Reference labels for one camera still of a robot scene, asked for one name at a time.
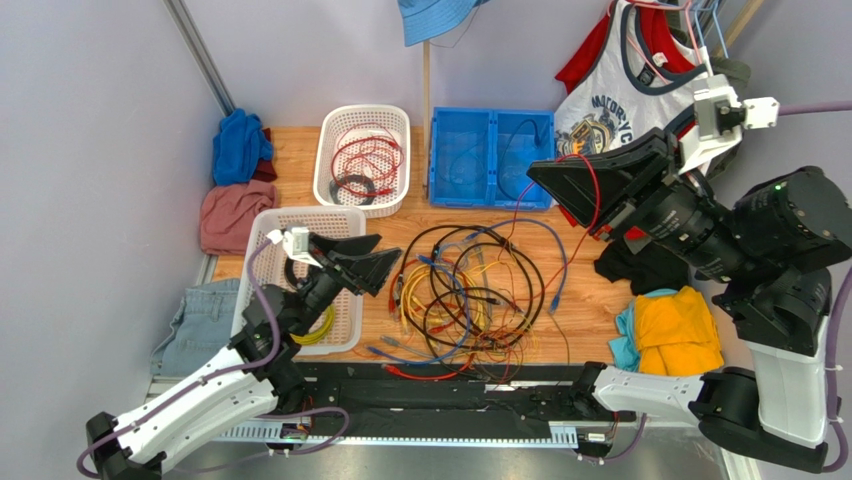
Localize yellow shirt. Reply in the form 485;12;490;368
634;286;724;376

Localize white perforated basket near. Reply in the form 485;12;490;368
246;206;366;357

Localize olive green garment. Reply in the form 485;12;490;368
665;0;753;181

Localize grey ethernet cable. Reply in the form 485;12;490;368
380;335;427;357

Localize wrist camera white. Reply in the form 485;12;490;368
679;75;780;175
266;224;321;267

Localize yellow green wire coil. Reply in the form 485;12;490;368
290;303;337;347

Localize thin yellow wire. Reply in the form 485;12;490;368
465;259;538;354

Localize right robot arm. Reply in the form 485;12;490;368
527;129;851;474

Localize white perforated basket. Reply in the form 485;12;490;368
312;104;412;218
246;206;366;357

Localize pink cloth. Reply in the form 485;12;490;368
199;180;278;255

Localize blue bucket hat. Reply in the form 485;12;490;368
396;0;488;47

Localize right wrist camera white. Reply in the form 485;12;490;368
679;75;780;175

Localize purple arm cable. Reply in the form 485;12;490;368
576;99;852;475
75;240;351;478

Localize red wires in far basket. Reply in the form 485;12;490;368
330;123;406;198

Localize yellow ethernet cable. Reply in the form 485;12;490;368
397;262;467;334

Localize thin red wire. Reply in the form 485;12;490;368
492;152;603;374

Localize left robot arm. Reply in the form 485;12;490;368
76;226;402;479

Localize blue cloth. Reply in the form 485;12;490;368
212;108;274;186

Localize black cable in crate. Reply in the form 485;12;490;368
497;118;542;204

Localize long red ethernet cable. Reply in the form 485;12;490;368
381;258;478;383

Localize blue plastic crate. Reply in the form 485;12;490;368
428;107;555;211

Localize red shirt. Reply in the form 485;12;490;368
555;9;698;94

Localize white perforated basket far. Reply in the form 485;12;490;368
312;104;412;218

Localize white motorcycle tank top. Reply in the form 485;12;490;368
554;1;677;156

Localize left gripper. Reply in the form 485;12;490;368
289;232;402;337

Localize wooden pole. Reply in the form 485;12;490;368
422;41;432;141

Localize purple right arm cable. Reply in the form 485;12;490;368
576;99;852;475

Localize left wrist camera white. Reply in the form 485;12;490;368
266;224;321;267

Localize teal cloth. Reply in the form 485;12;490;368
608;288;676;372

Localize thick black cable loop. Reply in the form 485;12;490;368
399;223;548;353

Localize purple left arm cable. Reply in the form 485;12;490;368
75;240;351;478

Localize black coil in far basket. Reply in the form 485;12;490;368
329;174;378;206

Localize black garment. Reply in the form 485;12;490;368
593;238;690;296

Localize light denim garment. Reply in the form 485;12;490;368
149;278;240;378

